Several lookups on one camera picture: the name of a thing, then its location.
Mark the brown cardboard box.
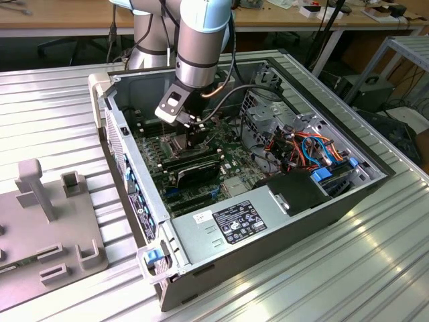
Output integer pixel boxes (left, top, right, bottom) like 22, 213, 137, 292
361, 5, 408, 23

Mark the metal drive cage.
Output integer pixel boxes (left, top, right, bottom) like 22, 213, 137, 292
239, 62, 322, 162

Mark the white box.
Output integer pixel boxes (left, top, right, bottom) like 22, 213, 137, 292
299, 5, 345, 20

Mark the blue case latch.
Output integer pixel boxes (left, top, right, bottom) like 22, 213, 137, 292
143, 248, 162, 264

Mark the blue data wire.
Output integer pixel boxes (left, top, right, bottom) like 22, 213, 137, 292
300, 133, 336, 167

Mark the metal slat shelf frame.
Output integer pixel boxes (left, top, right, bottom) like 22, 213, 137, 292
343, 35, 429, 107

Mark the metal disk bay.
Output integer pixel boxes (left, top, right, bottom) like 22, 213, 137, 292
314, 157, 385, 201

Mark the green motherboard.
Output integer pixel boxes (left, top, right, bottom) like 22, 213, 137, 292
129, 110, 269, 219

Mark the green RAM stick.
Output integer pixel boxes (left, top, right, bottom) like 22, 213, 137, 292
0, 258, 38, 275

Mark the grey parts rack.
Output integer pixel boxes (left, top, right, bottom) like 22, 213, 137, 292
0, 159, 110, 312

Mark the silver chipset heatsink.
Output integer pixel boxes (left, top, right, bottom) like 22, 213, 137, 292
223, 177, 247, 197

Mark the CPU socket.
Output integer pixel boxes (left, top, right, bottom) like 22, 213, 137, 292
160, 132, 188, 158

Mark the black expansion slot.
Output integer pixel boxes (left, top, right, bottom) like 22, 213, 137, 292
170, 199, 215, 215
166, 193, 215, 207

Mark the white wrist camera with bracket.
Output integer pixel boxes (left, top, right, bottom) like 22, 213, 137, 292
154, 82, 194, 127

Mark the blue disk carrier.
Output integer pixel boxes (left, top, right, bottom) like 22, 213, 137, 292
310, 167, 332, 184

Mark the black expansion card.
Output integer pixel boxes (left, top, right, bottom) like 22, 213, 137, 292
176, 160, 222, 189

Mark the black plastic air shroud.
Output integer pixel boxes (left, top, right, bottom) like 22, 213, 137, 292
253, 169, 332, 217

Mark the orange power wire bundle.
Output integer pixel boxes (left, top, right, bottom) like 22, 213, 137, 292
264, 132, 304, 174

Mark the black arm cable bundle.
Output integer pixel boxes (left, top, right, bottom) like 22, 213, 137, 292
107, 0, 296, 130

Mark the wooden desk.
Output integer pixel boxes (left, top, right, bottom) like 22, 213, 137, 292
0, 0, 429, 38

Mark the silver power supply unit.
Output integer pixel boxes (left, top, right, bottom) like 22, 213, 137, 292
169, 186, 292, 268

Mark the black RAM stick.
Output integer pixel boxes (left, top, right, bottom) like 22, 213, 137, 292
157, 153, 225, 172

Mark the open grey PC case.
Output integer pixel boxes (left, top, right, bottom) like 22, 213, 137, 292
87, 58, 396, 313

